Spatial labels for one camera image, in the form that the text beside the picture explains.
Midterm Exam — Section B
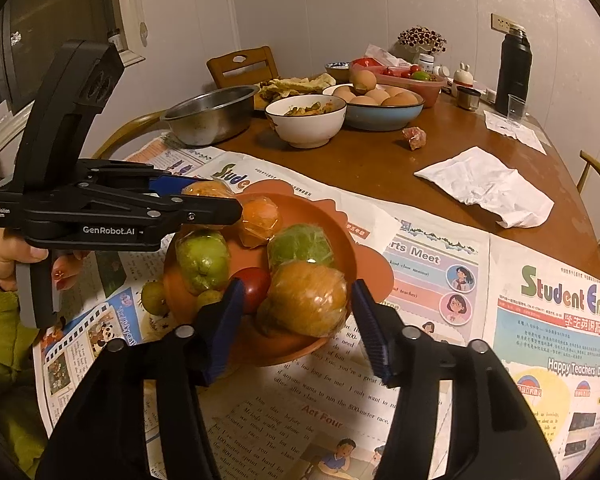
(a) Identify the orange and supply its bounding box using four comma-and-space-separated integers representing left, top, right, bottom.
257, 261, 349, 338
238, 195, 282, 249
182, 180, 235, 198

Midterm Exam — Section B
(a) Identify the large green fruit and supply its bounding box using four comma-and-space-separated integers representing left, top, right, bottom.
175, 230, 230, 295

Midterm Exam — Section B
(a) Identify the red tomato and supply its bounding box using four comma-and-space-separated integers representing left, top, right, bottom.
233, 266, 271, 315

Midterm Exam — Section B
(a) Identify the green sleeve forearm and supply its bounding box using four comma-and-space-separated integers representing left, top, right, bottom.
0, 289, 47, 478

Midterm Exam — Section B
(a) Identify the person's left hand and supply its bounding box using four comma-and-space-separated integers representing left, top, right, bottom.
0, 228, 90, 292

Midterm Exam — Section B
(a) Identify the small brown longan by plate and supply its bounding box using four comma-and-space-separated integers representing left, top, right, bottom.
196, 289, 223, 310

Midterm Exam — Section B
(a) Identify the curved wooden chair left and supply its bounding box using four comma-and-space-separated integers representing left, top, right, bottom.
93, 110, 163, 159

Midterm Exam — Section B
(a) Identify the stainless steel bowl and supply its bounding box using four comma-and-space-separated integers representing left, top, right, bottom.
160, 84, 259, 148

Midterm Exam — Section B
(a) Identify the orange plastic plate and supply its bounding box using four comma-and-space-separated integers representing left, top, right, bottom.
162, 180, 393, 366

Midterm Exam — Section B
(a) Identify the newspaper sheet left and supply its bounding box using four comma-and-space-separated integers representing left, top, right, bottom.
32, 131, 401, 480

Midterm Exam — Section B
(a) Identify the newspaper sheet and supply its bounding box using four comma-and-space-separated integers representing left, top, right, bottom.
201, 200, 600, 479
32, 131, 401, 480

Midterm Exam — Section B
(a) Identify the newspaper sheet right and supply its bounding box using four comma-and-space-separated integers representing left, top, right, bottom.
201, 200, 600, 479

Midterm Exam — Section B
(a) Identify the plate of fried food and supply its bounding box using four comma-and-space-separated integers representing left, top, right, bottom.
253, 73, 336, 110

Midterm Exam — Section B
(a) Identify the white ceramic food bowl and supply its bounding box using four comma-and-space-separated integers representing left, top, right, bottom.
265, 94, 347, 150

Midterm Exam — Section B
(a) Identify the crumpled white tissue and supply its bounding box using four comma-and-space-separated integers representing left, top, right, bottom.
414, 146, 554, 229

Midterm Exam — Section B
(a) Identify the small wrapped candy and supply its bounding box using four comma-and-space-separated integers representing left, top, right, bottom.
402, 127, 427, 151

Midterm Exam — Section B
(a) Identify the blue bowl of eggs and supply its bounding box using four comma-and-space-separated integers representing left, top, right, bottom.
323, 70, 425, 132

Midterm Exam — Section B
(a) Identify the white paper sheet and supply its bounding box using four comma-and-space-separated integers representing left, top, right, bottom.
483, 110, 546, 155

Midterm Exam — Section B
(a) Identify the small metal cup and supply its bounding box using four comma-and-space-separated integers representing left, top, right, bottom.
456, 86, 481, 112

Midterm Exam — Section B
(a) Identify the pink fruit tray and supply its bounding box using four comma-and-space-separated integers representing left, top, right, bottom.
349, 58, 448, 108

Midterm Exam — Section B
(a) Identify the small clear glass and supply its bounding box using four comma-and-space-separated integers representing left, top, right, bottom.
506, 94, 526, 124

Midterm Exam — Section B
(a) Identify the white rabbit figurine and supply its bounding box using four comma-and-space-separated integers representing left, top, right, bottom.
453, 62, 475, 88

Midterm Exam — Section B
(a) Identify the dried flower bouquet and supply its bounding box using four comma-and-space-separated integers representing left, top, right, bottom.
398, 26, 448, 55

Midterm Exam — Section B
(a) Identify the black thermos flask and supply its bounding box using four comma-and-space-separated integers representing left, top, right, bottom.
495, 25, 532, 115

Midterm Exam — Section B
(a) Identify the wall power outlet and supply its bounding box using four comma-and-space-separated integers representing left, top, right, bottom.
490, 13, 524, 34

